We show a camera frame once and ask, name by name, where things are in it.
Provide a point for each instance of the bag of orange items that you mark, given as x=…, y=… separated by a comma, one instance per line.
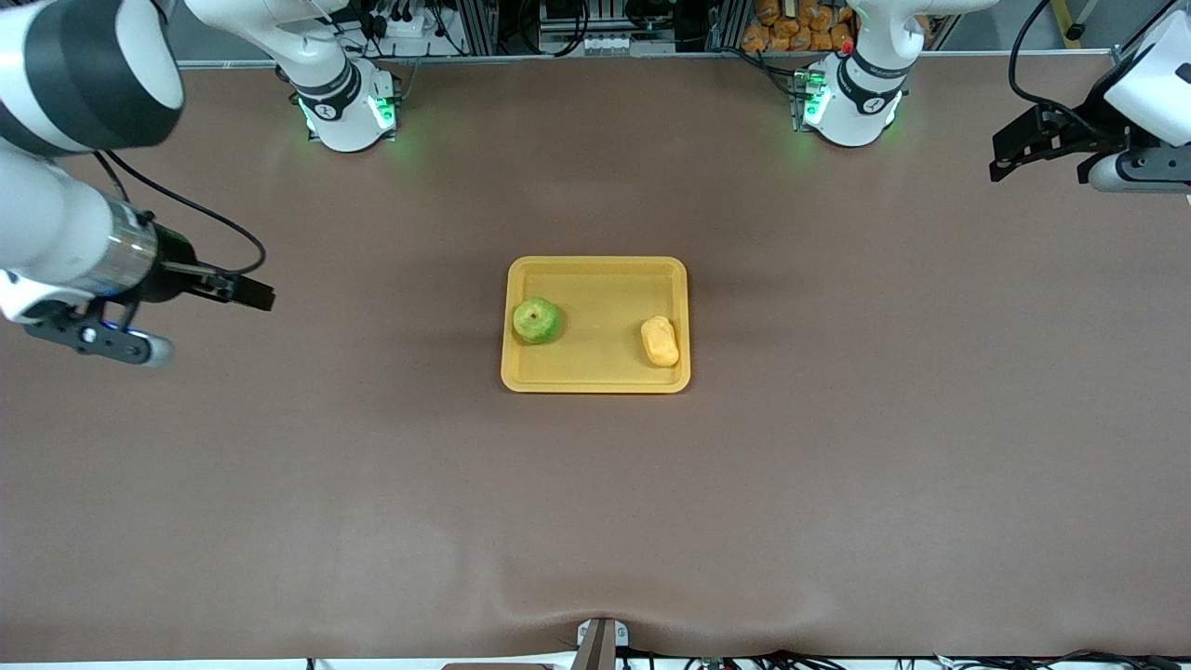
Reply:
x=800, y=23

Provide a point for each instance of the green apple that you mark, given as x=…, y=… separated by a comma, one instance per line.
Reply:
x=537, y=320

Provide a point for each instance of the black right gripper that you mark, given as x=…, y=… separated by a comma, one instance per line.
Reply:
x=175, y=271

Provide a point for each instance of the grey metal mount bracket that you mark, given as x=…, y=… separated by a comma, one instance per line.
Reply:
x=602, y=644

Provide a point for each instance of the yellow potato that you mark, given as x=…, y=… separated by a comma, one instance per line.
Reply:
x=660, y=341

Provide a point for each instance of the white power strip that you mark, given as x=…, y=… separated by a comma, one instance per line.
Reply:
x=400, y=20

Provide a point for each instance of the yellow plastic tray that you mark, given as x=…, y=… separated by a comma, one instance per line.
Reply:
x=600, y=279

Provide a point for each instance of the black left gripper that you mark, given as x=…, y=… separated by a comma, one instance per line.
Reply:
x=1094, y=138

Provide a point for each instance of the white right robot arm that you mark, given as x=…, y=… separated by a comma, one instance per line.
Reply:
x=56, y=233

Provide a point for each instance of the table cover mat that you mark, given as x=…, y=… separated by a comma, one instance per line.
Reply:
x=595, y=521

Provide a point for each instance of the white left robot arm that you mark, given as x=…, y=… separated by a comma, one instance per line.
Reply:
x=851, y=112

